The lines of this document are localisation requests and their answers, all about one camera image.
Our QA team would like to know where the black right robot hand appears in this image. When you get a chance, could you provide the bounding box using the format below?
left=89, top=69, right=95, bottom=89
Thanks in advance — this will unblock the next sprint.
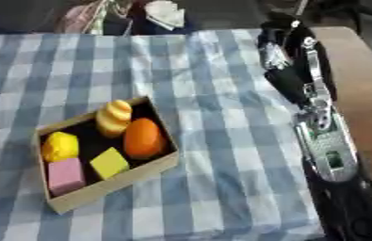
left=256, top=11, right=339, bottom=110

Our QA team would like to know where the tan cardboard box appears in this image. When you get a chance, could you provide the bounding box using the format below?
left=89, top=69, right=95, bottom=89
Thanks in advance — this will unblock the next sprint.
left=30, top=95, right=183, bottom=215

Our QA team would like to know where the pink cube block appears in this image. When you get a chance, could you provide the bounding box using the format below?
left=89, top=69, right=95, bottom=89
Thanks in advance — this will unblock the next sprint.
left=45, top=157, right=87, bottom=197

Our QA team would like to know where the yellow ridged toy pastry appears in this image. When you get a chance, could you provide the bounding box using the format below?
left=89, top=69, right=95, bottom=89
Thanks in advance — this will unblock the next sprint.
left=94, top=99, right=135, bottom=139

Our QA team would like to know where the yellow green cube block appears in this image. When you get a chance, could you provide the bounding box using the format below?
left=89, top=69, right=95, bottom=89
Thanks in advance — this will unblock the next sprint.
left=88, top=146, right=132, bottom=181

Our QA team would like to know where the orange toy fruit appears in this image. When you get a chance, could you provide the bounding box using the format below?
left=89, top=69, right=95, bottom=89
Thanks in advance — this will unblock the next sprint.
left=121, top=118, right=170, bottom=160

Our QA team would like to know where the pile of bags and cloth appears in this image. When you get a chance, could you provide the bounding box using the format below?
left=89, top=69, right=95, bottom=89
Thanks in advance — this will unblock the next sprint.
left=55, top=0, right=196, bottom=36

